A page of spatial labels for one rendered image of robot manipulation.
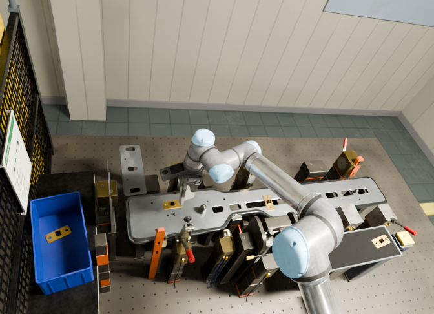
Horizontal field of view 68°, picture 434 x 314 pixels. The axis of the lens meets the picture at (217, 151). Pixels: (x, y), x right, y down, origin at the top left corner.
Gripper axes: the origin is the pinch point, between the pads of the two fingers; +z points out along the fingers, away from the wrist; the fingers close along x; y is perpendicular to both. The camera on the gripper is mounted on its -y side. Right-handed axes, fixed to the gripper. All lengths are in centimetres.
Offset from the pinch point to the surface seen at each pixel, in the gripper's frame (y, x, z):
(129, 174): -15.8, 18.5, 13.6
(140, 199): -12.4, 4.4, 13.2
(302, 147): 111, 51, 30
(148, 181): -7.1, 14.6, 14.7
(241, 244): 21.5, -27.6, -1.9
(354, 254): 65, -41, -11
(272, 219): 33.2, -22.4, -10.6
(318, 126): 213, 134, 90
